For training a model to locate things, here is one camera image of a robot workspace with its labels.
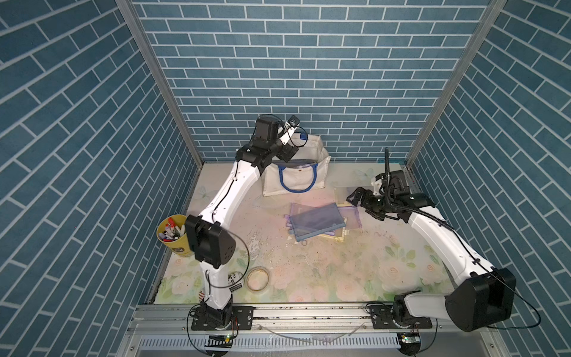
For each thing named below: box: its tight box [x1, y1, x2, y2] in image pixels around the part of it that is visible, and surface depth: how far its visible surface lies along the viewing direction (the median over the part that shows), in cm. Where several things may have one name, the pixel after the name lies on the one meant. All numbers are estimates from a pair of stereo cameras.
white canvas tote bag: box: [262, 133, 331, 197], surface depth 100 cm
